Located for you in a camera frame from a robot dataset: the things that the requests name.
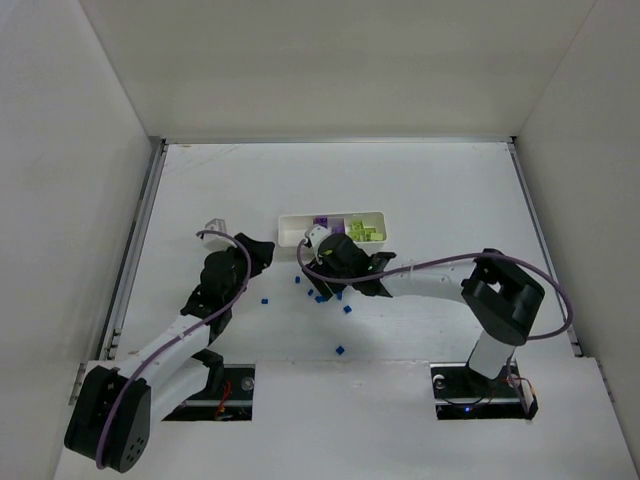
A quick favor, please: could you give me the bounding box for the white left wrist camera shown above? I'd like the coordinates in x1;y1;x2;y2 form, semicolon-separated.
201;218;229;252

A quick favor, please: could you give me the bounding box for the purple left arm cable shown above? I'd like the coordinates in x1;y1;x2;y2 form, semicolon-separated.
95;229;252;471

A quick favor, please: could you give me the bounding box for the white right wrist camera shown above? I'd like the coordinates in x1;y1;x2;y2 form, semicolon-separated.
304;224;332;253

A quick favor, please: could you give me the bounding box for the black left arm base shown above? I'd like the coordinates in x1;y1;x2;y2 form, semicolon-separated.
163;350;256;422

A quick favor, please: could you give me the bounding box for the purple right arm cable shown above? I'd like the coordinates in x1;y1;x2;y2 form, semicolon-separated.
297;238;576;341

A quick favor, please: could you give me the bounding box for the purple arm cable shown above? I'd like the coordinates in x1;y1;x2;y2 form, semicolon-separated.
95;229;252;471
297;238;576;341

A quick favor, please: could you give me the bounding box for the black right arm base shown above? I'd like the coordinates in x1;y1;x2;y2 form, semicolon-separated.
430;361;539;421

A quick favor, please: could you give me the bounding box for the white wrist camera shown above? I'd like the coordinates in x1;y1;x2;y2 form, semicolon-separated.
201;218;229;252
304;224;332;253

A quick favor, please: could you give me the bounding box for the white three-compartment container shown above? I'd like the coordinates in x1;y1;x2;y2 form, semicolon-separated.
278;211;388;248

